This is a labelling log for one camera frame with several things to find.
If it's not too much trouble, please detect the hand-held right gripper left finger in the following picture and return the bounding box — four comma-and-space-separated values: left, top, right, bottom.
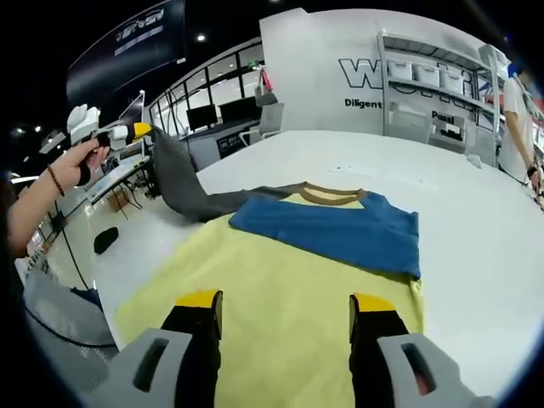
97, 290, 224, 408

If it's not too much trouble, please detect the large dark wall display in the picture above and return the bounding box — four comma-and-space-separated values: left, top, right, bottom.
65, 0, 187, 110

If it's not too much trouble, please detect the pink hanging bag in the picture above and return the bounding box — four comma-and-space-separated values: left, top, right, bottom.
256, 67, 274, 98

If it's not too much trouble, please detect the black oval armrest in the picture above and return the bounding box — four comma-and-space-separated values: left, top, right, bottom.
93, 226, 120, 256

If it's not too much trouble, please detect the grey mesh office chair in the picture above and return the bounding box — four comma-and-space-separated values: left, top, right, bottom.
23, 271, 122, 397

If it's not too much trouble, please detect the person's left hand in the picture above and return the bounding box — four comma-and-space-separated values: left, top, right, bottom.
62, 138, 111, 188

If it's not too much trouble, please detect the brown bead bracelet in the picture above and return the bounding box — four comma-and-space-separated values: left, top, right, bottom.
46, 164, 66, 198

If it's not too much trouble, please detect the yellow blue grey garment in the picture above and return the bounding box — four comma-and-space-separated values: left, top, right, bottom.
114, 125, 426, 408

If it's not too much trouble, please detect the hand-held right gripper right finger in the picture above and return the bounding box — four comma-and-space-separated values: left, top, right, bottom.
348, 292, 495, 408

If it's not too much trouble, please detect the black cable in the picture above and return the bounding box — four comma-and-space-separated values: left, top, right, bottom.
53, 199, 95, 292

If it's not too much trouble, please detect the grey metal storage shelf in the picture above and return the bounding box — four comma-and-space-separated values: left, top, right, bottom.
376, 31, 512, 167

